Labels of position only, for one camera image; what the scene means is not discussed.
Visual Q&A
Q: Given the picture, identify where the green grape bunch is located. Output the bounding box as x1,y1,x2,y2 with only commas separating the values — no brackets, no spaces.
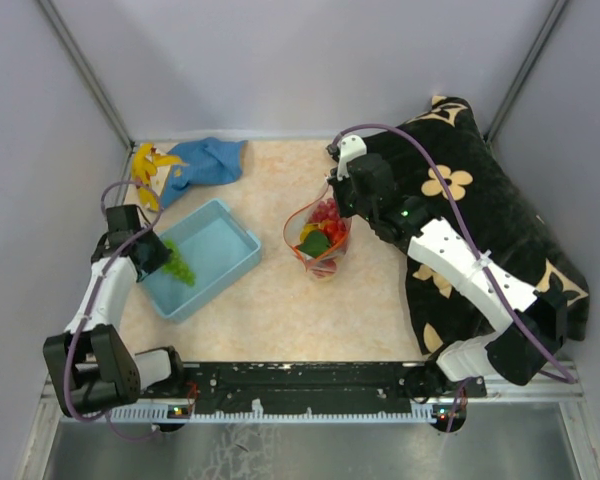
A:
161,239,196,287

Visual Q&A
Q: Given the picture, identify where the purple grape bunch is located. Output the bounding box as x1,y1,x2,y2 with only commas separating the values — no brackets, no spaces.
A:
308,198,340,223

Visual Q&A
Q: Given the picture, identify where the red strawberry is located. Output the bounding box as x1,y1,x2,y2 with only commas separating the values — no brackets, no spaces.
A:
322,219,347,245

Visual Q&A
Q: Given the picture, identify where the clear zip bag orange zipper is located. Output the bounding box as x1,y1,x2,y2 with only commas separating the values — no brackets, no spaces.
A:
283,183,351,281

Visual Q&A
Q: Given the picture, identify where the light blue plastic basket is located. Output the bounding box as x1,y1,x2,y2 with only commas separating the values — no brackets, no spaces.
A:
141,198,262,323

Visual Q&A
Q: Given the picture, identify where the yellow mango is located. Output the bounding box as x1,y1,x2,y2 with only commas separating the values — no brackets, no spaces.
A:
299,224,320,242

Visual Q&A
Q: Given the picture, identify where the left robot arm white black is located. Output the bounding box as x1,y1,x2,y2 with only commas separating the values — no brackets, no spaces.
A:
43,204,188,421

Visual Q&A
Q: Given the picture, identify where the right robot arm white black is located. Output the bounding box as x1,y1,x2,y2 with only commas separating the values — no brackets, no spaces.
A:
327,153,574,396

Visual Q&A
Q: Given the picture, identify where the black floral pillow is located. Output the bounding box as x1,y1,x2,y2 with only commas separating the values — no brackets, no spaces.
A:
364,96,590,355

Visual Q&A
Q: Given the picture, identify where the yellow pikachu plush toy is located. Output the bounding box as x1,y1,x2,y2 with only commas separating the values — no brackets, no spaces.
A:
131,143,187,213

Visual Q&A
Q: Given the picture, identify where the blue cloth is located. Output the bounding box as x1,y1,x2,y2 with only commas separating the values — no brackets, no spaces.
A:
161,137,247,208

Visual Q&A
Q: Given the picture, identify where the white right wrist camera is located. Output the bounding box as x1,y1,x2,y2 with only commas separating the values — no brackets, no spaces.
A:
336,134,367,181

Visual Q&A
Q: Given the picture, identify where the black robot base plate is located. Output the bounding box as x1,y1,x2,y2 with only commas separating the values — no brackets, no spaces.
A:
141,361,459,415

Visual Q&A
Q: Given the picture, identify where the grey slotted cable duct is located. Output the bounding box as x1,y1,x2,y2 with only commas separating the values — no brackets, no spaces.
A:
107,402,469,424

